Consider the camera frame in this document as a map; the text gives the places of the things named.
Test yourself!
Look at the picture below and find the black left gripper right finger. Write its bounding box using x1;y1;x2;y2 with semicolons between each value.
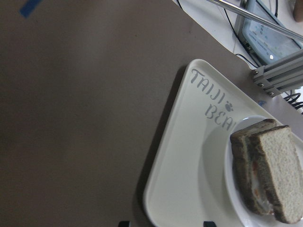
203;221;214;227

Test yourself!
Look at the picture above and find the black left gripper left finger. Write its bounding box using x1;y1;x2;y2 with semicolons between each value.
118;220;130;227

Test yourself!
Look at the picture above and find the brown bread slice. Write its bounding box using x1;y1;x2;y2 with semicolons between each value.
249;125;303;224

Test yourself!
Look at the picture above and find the bottom bread slice on plate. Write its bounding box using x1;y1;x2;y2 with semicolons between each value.
230;119;277;212

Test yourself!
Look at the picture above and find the cream bear tray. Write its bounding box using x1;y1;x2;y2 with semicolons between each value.
143;59;279;227

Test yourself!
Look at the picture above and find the fried egg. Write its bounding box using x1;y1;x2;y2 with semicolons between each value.
249;161;273;215

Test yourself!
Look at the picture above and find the light blue electronic device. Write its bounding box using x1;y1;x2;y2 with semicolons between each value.
235;0;303;66

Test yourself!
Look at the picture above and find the aluminium frame post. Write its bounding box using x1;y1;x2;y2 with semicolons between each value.
252;50;303;97

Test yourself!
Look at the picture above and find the black cable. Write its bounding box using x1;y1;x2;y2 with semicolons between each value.
177;0;261;67

